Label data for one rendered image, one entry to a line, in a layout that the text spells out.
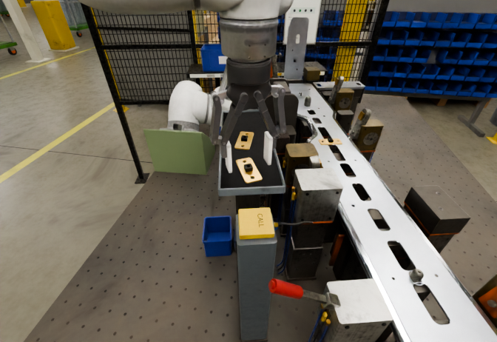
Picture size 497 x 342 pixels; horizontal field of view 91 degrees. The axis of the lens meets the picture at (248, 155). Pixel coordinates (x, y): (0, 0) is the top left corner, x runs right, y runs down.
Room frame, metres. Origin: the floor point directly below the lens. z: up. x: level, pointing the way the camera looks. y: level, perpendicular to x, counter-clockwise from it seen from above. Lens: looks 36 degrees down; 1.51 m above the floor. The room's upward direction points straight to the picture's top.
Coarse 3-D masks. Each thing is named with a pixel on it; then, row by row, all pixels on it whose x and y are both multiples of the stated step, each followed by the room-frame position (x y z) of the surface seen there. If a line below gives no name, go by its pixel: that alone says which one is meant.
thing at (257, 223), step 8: (256, 208) 0.32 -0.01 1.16; (264, 208) 0.32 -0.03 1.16; (240, 216) 0.30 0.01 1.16; (248, 216) 0.30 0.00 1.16; (256, 216) 0.30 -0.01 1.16; (264, 216) 0.30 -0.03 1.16; (240, 224) 0.28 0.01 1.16; (248, 224) 0.28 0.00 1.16; (256, 224) 0.28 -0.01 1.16; (264, 224) 0.28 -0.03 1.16; (272, 224) 0.28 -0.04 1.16; (240, 232) 0.26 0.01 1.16; (248, 232) 0.26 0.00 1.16; (256, 232) 0.26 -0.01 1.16; (264, 232) 0.26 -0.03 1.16; (272, 232) 0.26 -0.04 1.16
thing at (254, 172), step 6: (240, 162) 0.46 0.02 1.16; (246, 162) 0.46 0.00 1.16; (252, 162) 0.46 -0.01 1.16; (240, 168) 0.43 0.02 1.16; (246, 168) 0.42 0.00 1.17; (252, 168) 0.42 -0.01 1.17; (246, 174) 0.41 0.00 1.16; (252, 174) 0.41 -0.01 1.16; (258, 174) 0.41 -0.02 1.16; (246, 180) 0.39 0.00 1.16; (252, 180) 0.39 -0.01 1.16; (258, 180) 0.39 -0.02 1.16
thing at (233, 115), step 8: (240, 96) 0.41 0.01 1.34; (232, 104) 0.43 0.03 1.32; (240, 104) 0.41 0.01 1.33; (232, 112) 0.41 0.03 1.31; (240, 112) 0.41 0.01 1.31; (232, 120) 0.41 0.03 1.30; (224, 128) 0.42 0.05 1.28; (232, 128) 0.41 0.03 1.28; (224, 136) 0.40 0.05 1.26; (224, 144) 0.40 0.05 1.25
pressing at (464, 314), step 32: (320, 96) 1.25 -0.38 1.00; (320, 160) 0.68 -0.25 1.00; (352, 160) 0.68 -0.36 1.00; (352, 192) 0.52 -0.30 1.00; (384, 192) 0.52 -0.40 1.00; (352, 224) 0.41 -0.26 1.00; (384, 256) 0.32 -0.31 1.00; (416, 256) 0.32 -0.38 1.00; (384, 288) 0.25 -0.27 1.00; (448, 288) 0.25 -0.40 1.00; (416, 320) 0.19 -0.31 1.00; (448, 320) 0.19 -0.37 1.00; (480, 320) 0.19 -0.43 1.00
